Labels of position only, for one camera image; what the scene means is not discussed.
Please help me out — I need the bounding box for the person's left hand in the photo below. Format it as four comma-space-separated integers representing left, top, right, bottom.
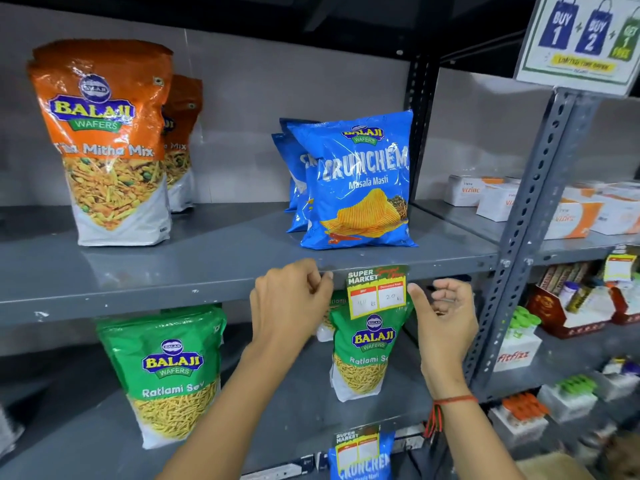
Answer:
249, 259, 335, 354

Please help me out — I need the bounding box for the person's right hand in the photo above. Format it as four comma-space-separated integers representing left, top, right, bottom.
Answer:
407, 279, 480, 393

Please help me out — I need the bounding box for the person's right forearm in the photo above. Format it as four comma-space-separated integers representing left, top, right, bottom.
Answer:
426, 383, 526, 480

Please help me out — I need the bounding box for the person's left forearm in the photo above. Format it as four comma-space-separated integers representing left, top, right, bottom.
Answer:
157, 340, 302, 480

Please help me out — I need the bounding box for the yellow green price tag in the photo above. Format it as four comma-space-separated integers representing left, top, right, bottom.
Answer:
346, 265, 410, 321
333, 427, 381, 474

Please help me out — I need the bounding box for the blue wavy chips packet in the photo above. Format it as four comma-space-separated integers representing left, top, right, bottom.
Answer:
287, 110, 419, 251
278, 118, 321, 213
271, 132, 312, 233
327, 431, 396, 480

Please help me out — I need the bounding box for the white box of green tubes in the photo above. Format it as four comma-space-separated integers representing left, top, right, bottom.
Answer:
494, 305, 544, 373
537, 374, 599, 425

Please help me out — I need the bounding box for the red cardboard display box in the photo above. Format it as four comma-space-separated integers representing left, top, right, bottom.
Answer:
525, 284, 615, 340
609, 284, 640, 326

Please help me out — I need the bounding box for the white box of orange tubes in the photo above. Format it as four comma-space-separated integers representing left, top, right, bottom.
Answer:
488, 393, 550, 448

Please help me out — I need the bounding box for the row of white orange boxes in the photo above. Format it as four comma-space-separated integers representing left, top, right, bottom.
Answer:
443, 174, 640, 241

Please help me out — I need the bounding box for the large green sev packet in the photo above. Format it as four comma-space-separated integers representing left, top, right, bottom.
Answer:
96, 304, 228, 450

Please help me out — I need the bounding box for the white shelf label strip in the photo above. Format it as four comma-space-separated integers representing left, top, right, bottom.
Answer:
240, 452, 331, 480

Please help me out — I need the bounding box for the small yellow white price tag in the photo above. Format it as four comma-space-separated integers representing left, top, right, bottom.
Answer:
603, 253, 639, 283

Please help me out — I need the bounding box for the white box of purple tubes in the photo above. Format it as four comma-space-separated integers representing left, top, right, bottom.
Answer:
590, 357, 640, 402

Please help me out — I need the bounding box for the brown cardboard carton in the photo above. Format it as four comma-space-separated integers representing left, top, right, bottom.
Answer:
515, 452, 597, 480

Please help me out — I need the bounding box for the large orange snack mix packet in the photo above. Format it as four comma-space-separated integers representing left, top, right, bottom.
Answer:
27, 39, 174, 247

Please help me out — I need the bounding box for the white promotional offer sign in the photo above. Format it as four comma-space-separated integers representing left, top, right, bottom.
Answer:
513, 0, 640, 98

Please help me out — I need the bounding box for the red thread bracelet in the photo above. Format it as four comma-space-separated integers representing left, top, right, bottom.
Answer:
423, 394, 479, 439

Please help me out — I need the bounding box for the grey perforated upright post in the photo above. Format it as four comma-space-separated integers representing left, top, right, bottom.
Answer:
462, 89, 602, 391

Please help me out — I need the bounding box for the dark perforated upright post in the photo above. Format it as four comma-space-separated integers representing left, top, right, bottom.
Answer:
403, 54, 442, 203

